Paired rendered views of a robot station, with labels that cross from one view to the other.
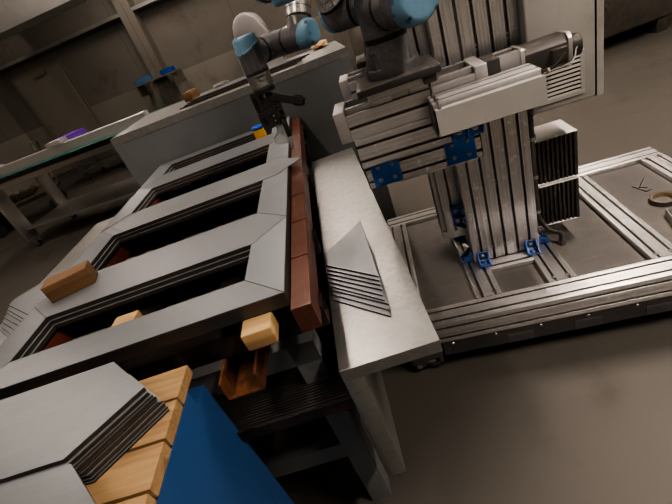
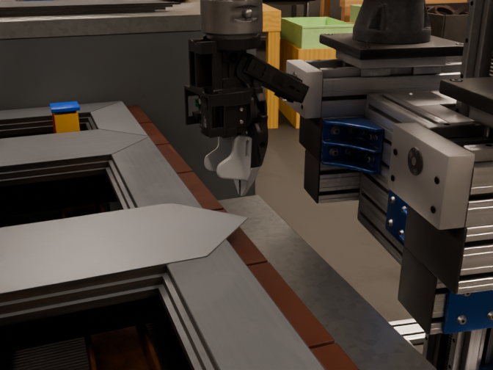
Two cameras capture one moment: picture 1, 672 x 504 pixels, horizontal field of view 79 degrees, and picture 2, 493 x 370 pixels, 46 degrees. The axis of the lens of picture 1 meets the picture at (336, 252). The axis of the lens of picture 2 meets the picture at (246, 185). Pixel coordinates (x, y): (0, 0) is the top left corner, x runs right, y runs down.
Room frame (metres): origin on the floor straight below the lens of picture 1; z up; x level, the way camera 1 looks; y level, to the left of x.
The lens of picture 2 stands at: (0.74, 0.33, 1.20)
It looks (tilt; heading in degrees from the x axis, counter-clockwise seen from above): 22 degrees down; 334
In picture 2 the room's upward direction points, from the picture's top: straight up
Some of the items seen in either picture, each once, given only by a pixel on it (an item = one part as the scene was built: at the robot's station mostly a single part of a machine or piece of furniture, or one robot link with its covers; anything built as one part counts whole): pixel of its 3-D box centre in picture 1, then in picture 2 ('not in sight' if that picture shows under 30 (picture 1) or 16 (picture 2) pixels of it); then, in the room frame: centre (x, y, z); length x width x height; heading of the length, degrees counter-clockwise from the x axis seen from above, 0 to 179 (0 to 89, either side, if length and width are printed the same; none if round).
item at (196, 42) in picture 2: (269, 107); (227, 85); (1.40, 0.02, 1.04); 0.09 x 0.08 x 0.12; 94
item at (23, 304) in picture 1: (33, 305); not in sight; (1.26, 0.99, 0.77); 0.45 x 0.20 x 0.04; 174
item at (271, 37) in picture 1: (275, 44); not in sight; (1.45, -0.07, 1.20); 0.11 x 0.11 x 0.08; 44
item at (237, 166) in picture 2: (283, 138); (235, 168); (1.38, 0.02, 0.94); 0.06 x 0.03 x 0.09; 94
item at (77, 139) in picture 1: (119, 164); not in sight; (5.12, 1.98, 0.51); 2.91 x 1.12 x 1.02; 75
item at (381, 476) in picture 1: (346, 423); not in sight; (0.72, 0.15, 0.34); 0.06 x 0.06 x 0.68; 84
